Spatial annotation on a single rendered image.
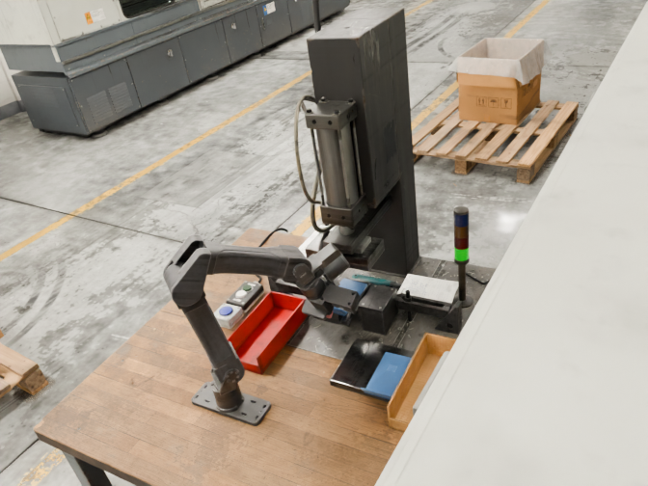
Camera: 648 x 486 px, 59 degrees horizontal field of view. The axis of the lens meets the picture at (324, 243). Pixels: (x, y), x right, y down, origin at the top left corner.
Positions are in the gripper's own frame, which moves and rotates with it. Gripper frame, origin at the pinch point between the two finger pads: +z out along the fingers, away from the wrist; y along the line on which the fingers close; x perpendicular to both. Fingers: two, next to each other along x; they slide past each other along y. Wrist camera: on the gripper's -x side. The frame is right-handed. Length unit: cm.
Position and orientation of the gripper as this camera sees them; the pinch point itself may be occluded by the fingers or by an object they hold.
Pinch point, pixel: (330, 310)
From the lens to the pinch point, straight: 150.6
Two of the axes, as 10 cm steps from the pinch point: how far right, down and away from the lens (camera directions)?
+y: 3.7, -8.6, 3.4
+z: 2.9, 4.6, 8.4
